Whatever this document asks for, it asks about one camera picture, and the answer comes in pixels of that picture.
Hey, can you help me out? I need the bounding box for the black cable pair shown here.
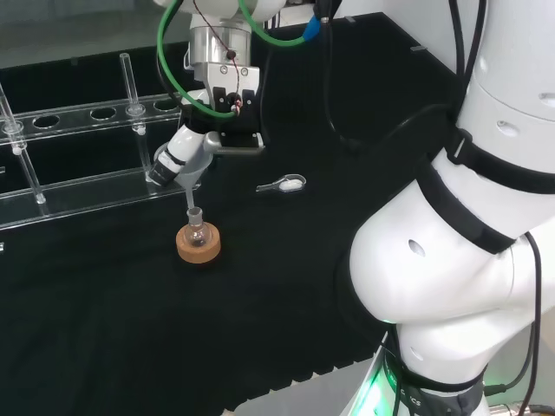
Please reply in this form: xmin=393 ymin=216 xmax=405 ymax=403
xmin=446 ymin=0 xmax=486 ymax=88

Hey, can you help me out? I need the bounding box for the clear funnel stand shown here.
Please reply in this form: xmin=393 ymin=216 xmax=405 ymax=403
xmin=0 ymin=52 xmax=203 ymax=231

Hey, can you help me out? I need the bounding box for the thin black cable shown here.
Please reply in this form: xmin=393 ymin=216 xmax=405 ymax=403
xmin=483 ymin=231 xmax=543 ymax=398

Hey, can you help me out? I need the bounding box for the clear round-bottom flask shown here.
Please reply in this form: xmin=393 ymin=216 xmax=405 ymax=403
xmin=182 ymin=206 xmax=212 ymax=249

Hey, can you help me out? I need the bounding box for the cork ring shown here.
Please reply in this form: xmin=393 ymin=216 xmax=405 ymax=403
xmin=175 ymin=221 xmax=222 ymax=264

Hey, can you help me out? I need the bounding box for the blue cable connector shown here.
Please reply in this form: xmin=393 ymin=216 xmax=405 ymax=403
xmin=303 ymin=16 xmax=322 ymax=42

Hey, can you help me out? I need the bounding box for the clear plastic funnel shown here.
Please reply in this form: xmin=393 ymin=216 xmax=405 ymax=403
xmin=153 ymin=145 xmax=214 ymax=211

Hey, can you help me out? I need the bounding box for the black cloth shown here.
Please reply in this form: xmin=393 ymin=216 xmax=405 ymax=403
xmin=0 ymin=11 xmax=465 ymax=413

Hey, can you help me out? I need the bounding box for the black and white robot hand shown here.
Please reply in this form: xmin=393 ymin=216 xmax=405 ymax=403
xmin=149 ymin=63 xmax=264 ymax=188

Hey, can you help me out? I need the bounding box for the hanging black cable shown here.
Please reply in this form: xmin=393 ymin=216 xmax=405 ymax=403
xmin=318 ymin=0 xmax=361 ymax=153

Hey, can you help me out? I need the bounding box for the clear weighing funnel, white powder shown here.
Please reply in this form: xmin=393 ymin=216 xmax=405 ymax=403
xmin=255 ymin=172 xmax=308 ymax=194

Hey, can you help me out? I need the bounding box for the thin twisted red wire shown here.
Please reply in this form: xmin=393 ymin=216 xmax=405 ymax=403
xmin=193 ymin=0 xmax=242 ymax=109

